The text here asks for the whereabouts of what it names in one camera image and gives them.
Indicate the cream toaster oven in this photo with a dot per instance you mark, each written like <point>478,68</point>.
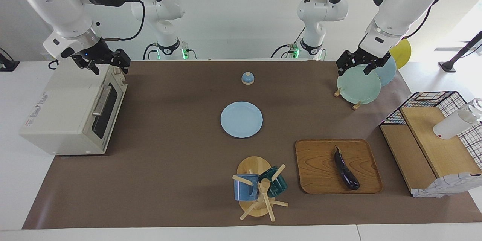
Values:
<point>60,113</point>

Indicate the brown table mat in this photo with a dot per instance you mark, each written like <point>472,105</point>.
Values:
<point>180,158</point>

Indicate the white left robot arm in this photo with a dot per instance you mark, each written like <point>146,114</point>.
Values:
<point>399,3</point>

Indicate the pale blue racked plate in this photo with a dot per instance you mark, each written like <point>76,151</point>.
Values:
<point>388,73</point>

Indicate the glass toaster oven door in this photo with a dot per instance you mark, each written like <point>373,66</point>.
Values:
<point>109,113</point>

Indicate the wooden plate rack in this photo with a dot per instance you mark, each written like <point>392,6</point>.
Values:
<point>356,105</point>

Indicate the mint green plate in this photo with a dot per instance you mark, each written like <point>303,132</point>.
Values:
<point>357,88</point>

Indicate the yellow plate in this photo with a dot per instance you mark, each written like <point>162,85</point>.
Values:
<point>403,52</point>

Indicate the wooden serving tray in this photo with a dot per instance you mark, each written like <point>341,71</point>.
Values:
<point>320,165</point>

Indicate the white patterned cloth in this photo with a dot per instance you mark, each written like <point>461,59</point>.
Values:
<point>440,186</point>

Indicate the black clamp mount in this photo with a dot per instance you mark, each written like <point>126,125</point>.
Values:
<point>7,64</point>

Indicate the black angled stand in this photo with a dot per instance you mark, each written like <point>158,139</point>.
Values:
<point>461,54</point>

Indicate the white power strip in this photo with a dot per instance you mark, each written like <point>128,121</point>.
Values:
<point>47,56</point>

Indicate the light blue round plate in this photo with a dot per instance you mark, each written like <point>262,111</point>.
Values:
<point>241,119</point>

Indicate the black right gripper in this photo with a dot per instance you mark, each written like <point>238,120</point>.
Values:
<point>101,54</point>

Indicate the blue call bell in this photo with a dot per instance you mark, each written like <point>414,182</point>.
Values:
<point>247,78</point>

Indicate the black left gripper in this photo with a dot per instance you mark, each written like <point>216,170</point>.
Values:
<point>361,57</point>

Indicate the blue ceramic mug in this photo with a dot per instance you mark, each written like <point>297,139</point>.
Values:
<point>244,190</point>

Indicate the wooden step shelf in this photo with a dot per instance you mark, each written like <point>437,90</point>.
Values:
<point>433,143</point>

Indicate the wooden mug tree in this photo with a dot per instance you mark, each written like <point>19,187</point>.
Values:
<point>253,165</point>

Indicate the dark purple eggplant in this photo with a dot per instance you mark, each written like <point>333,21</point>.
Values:
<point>344,171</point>

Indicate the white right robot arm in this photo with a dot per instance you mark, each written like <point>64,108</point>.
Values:
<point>56,0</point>

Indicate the dark green mug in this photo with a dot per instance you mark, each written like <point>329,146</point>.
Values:
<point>276,186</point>

